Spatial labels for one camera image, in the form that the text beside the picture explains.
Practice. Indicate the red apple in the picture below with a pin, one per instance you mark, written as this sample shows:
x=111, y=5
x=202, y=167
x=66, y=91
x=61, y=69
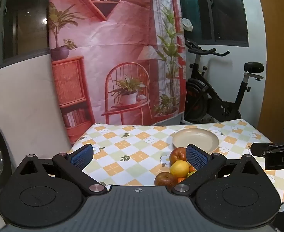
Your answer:
x=177, y=154

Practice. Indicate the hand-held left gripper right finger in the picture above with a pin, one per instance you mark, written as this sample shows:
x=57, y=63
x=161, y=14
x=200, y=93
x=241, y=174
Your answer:
x=197, y=158

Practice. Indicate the brown wooden door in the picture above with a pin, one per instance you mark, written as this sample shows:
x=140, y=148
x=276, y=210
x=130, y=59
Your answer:
x=277, y=77

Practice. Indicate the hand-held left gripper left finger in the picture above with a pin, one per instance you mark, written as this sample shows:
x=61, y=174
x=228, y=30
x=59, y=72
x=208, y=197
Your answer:
x=80, y=156

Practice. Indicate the black exercise bike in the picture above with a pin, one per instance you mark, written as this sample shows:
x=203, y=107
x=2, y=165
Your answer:
x=200, y=94

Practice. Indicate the yellow citrus fruit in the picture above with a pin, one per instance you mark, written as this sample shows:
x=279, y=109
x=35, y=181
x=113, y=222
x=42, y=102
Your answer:
x=179, y=169

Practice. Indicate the checked floral tablecloth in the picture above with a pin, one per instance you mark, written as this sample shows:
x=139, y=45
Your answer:
x=132, y=149

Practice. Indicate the tangerine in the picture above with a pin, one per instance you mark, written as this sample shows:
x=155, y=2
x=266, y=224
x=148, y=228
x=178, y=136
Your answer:
x=192, y=169
x=181, y=180

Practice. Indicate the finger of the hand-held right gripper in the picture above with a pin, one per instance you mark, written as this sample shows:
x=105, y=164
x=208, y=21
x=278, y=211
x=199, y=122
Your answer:
x=259, y=148

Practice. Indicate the pink printed backdrop cloth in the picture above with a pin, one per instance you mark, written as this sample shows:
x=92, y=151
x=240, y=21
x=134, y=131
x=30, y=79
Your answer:
x=122, y=41

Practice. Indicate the dark glass window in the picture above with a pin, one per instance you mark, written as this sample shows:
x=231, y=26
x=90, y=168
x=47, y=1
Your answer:
x=224, y=12
x=23, y=17

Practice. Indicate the white plastic bag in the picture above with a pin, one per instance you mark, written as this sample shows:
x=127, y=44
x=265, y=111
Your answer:
x=187, y=24

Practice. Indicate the large green apple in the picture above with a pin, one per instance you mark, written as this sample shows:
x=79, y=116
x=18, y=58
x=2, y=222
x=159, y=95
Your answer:
x=191, y=174

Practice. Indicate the teal curtain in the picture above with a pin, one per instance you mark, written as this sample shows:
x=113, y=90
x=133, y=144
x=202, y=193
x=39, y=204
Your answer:
x=188, y=2

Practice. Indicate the beige plate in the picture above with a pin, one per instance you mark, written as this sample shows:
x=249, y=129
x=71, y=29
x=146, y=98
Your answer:
x=195, y=139

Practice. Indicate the large red-brown apple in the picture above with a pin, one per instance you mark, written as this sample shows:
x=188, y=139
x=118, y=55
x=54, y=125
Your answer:
x=165, y=178

